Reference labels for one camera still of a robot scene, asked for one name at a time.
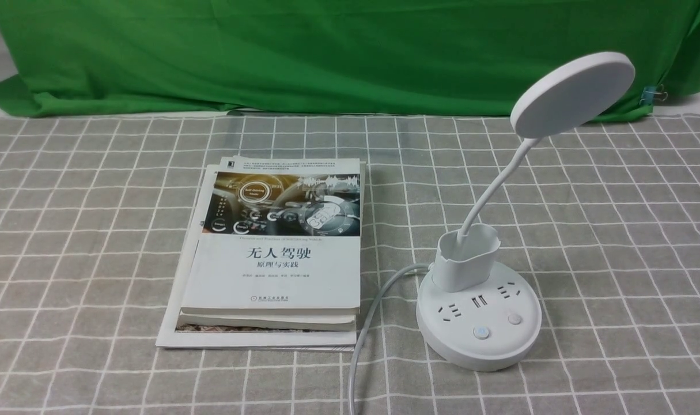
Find middle book under top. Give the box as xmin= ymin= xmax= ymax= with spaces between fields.
xmin=175 ymin=312 xmax=357 ymax=333

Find white lamp power cable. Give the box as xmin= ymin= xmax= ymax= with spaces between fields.
xmin=348 ymin=263 xmax=432 ymax=415

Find bottom white thin book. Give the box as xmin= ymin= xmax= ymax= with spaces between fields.
xmin=156 ymin=157 xmax=365 ymax=352

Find green backdrop cloth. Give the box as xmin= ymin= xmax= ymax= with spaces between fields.
xmin=0 ymin=1 xmax=700 ymax=121

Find white desk lamp with sockets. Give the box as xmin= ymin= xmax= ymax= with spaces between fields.
xmin=415 ymin=51 xmax=636 ymax=371

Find blue binder clip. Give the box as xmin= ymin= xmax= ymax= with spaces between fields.
xmin=639 ymin=84 xmax=669 ymax=106

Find top book white cover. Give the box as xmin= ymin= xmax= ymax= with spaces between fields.
xmin=181 ymin=157 xmax=365 ymax=315

